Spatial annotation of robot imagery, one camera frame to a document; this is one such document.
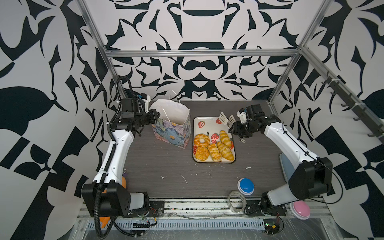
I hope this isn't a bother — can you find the pink push button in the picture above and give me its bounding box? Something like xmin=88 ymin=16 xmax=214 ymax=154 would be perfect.
xmin=290 ymin=201 xmax=311 ymax=220

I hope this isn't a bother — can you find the bottom left round bread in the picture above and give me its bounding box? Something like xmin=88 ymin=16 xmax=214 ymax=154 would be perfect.
xmin=195 ymin=147 xmax=210 ymax=162

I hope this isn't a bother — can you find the floral white paper bag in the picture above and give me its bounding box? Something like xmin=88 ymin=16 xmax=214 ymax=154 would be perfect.
xmin=150 ymin=95 xmax=191 ymax=149

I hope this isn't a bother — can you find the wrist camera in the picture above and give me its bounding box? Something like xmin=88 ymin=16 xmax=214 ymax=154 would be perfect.
xmin=138 ymin=93 xmax=151 ymax=113
xmin=237 ymin=109 xmax=248 ymax=124

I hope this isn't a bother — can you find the ring donut bread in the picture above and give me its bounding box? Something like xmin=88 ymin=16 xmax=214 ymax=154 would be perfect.
xmin=194 ymin=134 xmax=211 ymax=148

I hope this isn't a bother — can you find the white strawberry tray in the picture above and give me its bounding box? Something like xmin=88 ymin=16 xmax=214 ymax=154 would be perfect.
xmin=193 ymin=117 xmax=236 ymax=164

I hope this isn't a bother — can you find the clear tape roll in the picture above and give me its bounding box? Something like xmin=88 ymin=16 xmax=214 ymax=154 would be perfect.
xmin=227 ymin=191 xmax=247 ymax=214

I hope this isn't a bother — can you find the right middle croissant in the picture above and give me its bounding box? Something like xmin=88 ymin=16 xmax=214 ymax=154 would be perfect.
xmin=220 ymin=130 xmax=233 ymax=149

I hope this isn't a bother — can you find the bottom right croissant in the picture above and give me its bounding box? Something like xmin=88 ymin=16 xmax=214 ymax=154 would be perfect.
xmin=217 ymin=142 xmax=235 ymax=161

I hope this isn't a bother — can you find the small circuit board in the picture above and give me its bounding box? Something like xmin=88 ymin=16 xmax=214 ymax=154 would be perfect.
xmin=263 ymin=218 xmax=285 ymax=236

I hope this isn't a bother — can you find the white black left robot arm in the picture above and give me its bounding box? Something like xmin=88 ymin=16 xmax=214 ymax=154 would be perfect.
xmin=81 ymin=96 xmax=191 ymax=222

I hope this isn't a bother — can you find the black corrugated cable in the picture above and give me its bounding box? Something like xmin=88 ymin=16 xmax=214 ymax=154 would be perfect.
xmin=93 ymin=75 xmax=158 ymax=240

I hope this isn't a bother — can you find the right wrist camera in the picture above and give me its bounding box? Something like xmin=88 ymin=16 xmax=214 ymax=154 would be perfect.
xmin=237 ymin=109 xmax=248 ymax=124

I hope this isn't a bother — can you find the bottom middle croissant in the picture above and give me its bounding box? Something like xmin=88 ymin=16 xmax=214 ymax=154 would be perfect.
xmin=208 ymin=144 xmax=222 ymax=162

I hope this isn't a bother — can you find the croissant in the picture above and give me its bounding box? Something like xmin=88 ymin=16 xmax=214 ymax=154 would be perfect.
xmin=208 ymin=144 xmax=222 ymax=162
xmin=217 ymin=142 xmax=235 ymax=161
xmin=220 ymin=130 xmax=233 ymax=149

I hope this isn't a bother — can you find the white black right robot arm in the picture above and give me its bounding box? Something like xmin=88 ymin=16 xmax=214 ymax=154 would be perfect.
xmin=229 ymin=105 xmax=333 ymax=210

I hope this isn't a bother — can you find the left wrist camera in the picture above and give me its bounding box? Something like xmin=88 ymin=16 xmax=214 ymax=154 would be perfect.
xmin=138 ymin=93 xmax=151 ymax=113

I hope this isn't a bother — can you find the wall hook rail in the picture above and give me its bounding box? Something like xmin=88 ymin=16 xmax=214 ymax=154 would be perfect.
xmin=322 ymin=71 xmax=384 ymax=145

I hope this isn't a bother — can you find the blue push button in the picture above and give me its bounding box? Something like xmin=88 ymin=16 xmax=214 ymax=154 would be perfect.
xmin=237 ymin=178 xmax=255 ymax=196

